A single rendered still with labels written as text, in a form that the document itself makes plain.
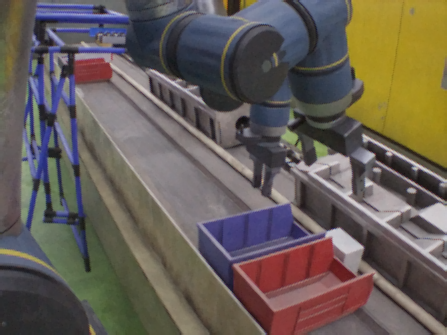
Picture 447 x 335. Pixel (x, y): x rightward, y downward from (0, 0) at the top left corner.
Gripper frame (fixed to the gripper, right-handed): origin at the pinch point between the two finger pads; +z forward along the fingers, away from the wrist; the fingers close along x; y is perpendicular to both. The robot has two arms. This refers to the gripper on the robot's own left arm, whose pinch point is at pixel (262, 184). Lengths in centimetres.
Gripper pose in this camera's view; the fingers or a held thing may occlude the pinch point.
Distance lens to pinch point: 130.0
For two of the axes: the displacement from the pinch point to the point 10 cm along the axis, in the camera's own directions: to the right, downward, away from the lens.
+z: -0.6, 9.0, 4.4
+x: -4.7, -4.2, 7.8
